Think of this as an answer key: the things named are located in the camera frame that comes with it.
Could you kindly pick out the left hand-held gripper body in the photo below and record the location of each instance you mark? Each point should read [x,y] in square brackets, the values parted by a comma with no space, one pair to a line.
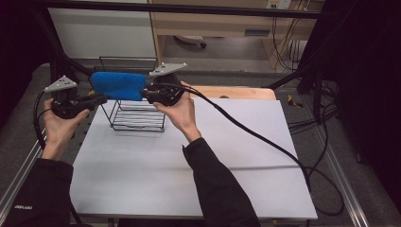
[64,105]

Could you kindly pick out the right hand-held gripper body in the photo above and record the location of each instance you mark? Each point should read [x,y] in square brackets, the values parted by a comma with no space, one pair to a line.
[168,91]

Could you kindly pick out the blue towel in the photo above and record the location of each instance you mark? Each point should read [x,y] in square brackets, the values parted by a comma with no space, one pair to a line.
[119,85]

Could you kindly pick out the person's left hand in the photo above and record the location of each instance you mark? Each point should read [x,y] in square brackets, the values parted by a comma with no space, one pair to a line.
[58,132]

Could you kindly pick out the person's right hand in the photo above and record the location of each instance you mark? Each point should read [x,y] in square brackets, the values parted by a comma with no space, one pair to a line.
[183,116]

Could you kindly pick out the yellow black tape strip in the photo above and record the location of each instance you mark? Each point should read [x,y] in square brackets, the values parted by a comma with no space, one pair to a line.
[91,93]
[293,101]

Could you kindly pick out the office chair base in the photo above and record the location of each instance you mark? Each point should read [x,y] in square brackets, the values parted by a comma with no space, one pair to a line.
[190,39]

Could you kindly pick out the white cabinet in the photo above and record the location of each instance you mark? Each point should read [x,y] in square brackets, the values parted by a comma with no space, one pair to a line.
[101,33]

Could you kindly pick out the black curtain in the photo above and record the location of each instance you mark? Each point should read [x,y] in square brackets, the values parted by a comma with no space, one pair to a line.
[369,78]
[15,47]

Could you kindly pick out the light wooden desk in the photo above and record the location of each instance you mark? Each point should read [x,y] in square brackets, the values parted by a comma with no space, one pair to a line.
[214,23]

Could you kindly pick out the aluminium floor rail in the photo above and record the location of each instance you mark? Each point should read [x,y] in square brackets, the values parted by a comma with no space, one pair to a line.
[19,176]
[342,179]

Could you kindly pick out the black metal frame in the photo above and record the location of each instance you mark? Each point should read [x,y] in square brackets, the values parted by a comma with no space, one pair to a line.
[220,11]

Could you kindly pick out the white wall socket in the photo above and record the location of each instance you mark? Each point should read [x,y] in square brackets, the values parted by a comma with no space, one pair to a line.
[279,3]

